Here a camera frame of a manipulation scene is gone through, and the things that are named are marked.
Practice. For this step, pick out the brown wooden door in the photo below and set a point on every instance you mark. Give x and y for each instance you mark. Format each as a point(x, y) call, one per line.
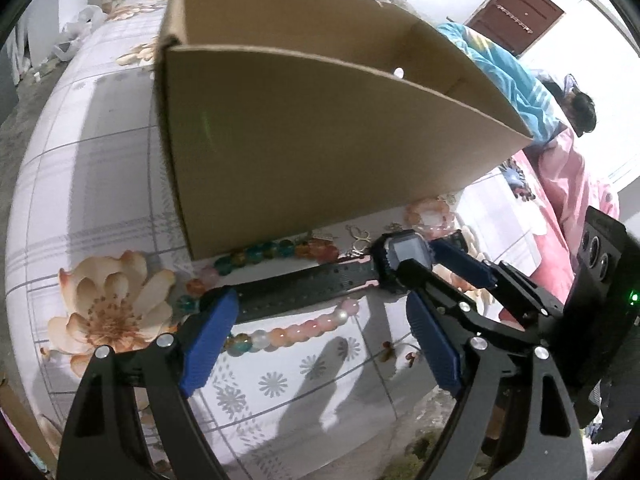
point(520, 15)

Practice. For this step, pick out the white plastic bag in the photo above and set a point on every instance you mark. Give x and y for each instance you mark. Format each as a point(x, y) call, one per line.
point(85, 22)

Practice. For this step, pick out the blue blanket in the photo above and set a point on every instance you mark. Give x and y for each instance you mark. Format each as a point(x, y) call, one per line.
point(505, 70)

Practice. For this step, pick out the multicolour bead strand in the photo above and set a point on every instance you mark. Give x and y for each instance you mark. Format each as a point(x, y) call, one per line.
point(272, 249)

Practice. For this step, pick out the brown cardboard box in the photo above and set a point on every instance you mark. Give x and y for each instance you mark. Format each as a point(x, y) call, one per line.
point(300, 160)

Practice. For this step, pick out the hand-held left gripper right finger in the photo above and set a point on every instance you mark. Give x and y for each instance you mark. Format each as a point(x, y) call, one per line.
point(435, 350)

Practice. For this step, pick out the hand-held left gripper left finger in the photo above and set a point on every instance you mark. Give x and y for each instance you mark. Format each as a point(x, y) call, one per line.
point(210, 340)

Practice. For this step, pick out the grey pillow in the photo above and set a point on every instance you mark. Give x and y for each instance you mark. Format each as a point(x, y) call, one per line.
point(390, 0)

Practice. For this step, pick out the floral tablecloth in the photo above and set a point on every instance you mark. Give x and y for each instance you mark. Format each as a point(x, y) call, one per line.
point(100, 160)

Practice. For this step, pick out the lilac pillow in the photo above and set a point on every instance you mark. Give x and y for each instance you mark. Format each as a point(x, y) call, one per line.
point(571, 84)

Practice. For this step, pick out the black smart watch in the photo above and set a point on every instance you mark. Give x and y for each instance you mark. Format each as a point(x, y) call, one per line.
point(300, 290)

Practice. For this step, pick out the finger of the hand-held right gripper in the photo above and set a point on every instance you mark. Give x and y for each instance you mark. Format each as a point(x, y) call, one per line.
point(425, 276)
point(465, 262)

